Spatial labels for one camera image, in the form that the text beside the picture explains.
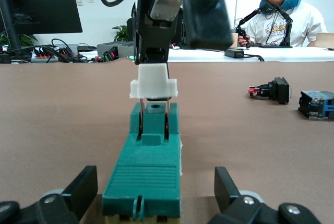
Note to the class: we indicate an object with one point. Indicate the seated person white shirt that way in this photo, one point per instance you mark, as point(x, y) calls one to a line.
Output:
point(300, 25)

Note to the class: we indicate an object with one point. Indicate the black power adapter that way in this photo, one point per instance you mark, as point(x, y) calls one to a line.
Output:
point(233, 53)

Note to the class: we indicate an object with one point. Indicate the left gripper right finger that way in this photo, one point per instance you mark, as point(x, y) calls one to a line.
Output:
point(235, 205)

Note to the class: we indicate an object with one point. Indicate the green pushbutton blue contact block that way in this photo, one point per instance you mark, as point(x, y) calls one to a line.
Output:
point(317, 105)

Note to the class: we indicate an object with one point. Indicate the power strip orange switches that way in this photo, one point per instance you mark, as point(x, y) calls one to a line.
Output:
point(44, 54)

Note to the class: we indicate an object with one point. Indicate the black square button red terminals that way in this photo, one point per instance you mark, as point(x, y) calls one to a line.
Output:
point(280, 91)

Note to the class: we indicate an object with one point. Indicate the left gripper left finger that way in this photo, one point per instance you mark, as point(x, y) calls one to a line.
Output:
point(68, 203)

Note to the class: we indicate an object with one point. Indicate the white desk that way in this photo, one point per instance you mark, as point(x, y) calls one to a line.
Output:
point(287, 54)

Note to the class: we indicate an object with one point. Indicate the brown paper table cover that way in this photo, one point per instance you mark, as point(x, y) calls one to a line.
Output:
point(65, 117)

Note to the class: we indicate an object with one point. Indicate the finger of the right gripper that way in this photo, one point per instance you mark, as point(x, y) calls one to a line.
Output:
point(139, 38)
point(159, 33)

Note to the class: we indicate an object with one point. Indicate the grey electronics box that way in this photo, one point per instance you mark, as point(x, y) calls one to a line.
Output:
point(117, 49)

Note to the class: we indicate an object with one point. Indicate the green potted plant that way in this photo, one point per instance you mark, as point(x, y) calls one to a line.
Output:
point(121, 33)
point(26, 40)

